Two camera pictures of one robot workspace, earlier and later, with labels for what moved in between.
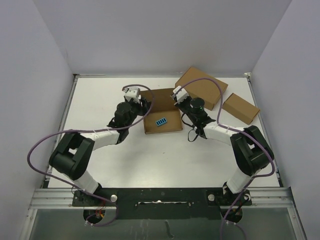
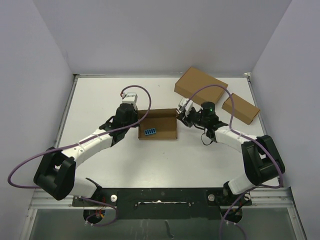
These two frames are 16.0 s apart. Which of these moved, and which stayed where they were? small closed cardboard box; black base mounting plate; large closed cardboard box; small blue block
Moved: small blue block
Stayed: large closed cardboard box; black base mounting plate; small closed cardboard box
